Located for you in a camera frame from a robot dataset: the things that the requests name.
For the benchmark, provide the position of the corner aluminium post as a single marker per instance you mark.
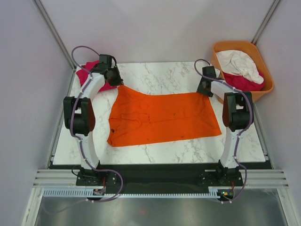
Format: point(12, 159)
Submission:
point(267, 18)
point(51, 27)

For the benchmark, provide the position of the white t shirt in basket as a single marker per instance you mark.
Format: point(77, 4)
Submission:
point(238, 63)

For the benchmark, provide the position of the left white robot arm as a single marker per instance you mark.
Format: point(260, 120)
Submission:
point(79, 116)

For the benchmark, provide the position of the left corner aluminium post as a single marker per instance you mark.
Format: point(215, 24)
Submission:
point(51, 27)

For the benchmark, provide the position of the folded pink t shirt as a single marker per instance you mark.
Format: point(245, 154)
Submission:
point(83, 75)

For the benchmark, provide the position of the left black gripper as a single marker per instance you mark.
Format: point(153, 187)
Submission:
point(118, 81)

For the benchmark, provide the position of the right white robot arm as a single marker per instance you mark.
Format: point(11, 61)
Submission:
point(237, 112)

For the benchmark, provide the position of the aluminium rail frame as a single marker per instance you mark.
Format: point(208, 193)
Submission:
point(256, 178)

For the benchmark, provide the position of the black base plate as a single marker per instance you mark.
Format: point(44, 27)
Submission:
point(145, 179)

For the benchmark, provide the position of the orange t shirt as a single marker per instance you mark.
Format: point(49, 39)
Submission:
point(140, 119)

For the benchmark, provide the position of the crimson t shirt in basket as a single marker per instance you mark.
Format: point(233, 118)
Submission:
point(241, 83)

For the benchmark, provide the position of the white slotted cable duct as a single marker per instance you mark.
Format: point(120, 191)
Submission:
point(92, 193)

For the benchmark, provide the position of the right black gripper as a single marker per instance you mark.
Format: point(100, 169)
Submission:
point(201, 89)

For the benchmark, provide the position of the right corner aluminium post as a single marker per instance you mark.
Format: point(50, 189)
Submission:
point(267, 18)

